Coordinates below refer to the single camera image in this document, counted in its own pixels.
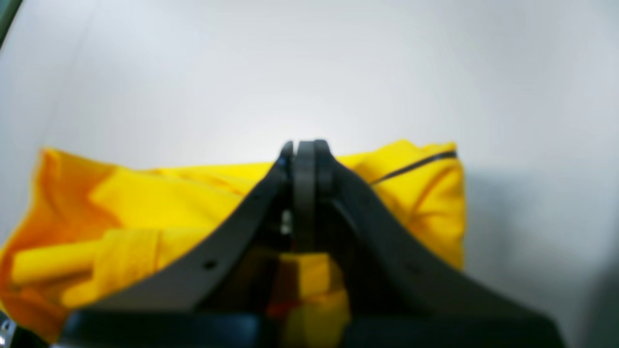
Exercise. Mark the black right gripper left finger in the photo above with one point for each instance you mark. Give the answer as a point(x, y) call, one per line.
point(214, 296)

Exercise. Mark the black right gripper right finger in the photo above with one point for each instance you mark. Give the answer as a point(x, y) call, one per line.
point(393, 222)

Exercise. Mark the orange yellow t-shirt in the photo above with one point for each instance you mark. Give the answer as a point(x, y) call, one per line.
point(94, 228)

